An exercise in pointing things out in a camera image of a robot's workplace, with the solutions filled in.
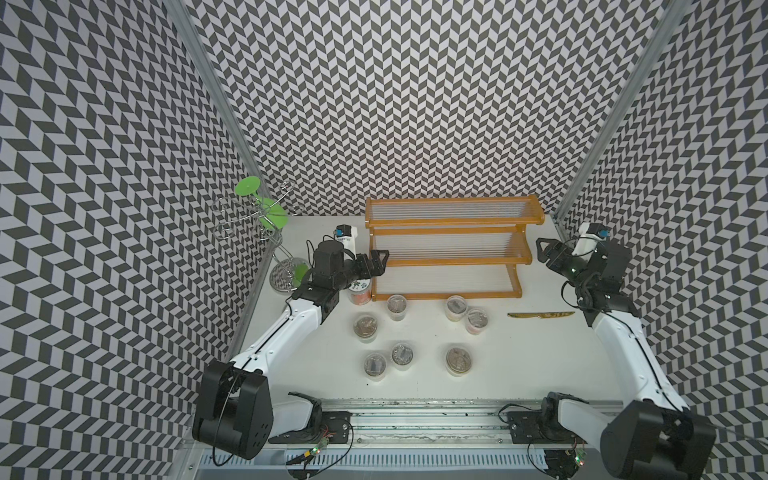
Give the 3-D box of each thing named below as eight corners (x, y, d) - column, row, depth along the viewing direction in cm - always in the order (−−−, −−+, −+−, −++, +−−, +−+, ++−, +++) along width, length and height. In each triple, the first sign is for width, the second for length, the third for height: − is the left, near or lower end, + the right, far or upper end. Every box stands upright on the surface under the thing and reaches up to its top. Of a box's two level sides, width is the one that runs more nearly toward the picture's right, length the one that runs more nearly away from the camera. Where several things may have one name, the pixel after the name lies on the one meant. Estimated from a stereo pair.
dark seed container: (397, 374, 83) (396, 368, 78) (390, 353, 87) (390, 345, 82) (416, 368, 84) (417, 361, 79) (409, 347, 88) (409, 339, 83)
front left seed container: (365, 382, 82) (362, 375, 77) (366, 361, 86) (364, 353, 80) (386, 382, 82) (385, 375, 77) (386, 361, 86) (385, 353, 80)
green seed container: (353, 344, 88) (351, 336, 83) (355, 324, 92) (353, 315, 87) (377, 344, 88) (376, 336, 83) (378, 324, 92) (377, 315, 87)
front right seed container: (446, 376, 82) (448, 371, 78) (444, 351, 86) (446, 345, 82) (470, 376, 82) (473, 371, 78) (466, 351, 86) (469, 345, 82)
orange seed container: (446, 323, 93) (449, 313, 87) (444, 304, 97) (447, 293, 91) (465, 323, 93) (469, 313, 87) (462, 304, 97) (466, 293, 91)
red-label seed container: (386, 320, 92) (386, 312, 88) (387, 302, 96) (386, 294, 92) (406, 320, 92) (406, 312, 88) (406, 302, 96) (406, 294, 92)
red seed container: (466, 334, 89) (469, 327, 85) (463, 316, 93) (466, 308, 89) (486, 334, 89) (490, 327, 85) (482, 316, 93) (486, 308, 89)
